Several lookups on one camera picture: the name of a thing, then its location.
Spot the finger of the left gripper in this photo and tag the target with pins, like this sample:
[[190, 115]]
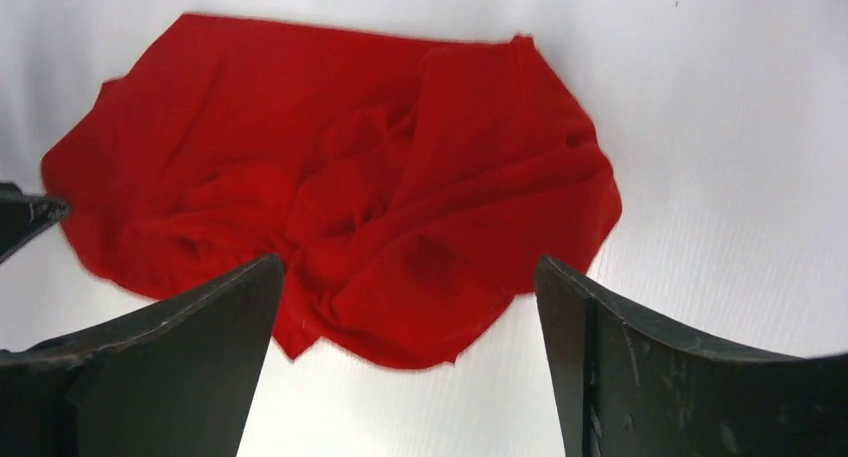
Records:
[[25, 216]]

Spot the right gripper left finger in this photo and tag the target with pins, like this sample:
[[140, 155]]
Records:
[[175, 378]]

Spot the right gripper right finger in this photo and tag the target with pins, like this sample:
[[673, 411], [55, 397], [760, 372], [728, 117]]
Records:
[[629, 381]]

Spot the red t-shirt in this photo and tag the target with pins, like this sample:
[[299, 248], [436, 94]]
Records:
[[409, 186]]

